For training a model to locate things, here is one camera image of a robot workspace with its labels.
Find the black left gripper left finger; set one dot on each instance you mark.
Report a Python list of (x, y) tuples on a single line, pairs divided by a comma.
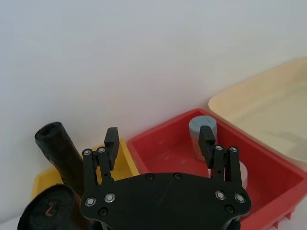
[(111, 146)]

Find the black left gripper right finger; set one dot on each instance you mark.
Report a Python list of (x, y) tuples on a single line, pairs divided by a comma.
[(206, 143)]

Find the blue-grey cylinder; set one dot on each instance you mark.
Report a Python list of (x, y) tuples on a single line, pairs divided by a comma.
[(194, 134)]

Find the yellow plastic bin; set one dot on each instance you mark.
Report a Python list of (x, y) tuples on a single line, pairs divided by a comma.
[(123, 165)]

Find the red plastic bin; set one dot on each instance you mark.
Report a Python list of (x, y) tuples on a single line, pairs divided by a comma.
[(168, 153)]

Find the white cylinder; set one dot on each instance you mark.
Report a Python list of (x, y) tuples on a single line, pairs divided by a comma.
[(243, 175)]

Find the plain black roll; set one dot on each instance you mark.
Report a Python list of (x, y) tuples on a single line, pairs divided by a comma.
[(57, 153)]

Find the cream plastic bin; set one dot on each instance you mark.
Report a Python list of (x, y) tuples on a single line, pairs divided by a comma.
[(263, 107)]

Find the black roll with red mark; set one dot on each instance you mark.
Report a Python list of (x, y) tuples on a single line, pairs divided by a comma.
[(43, 210)]

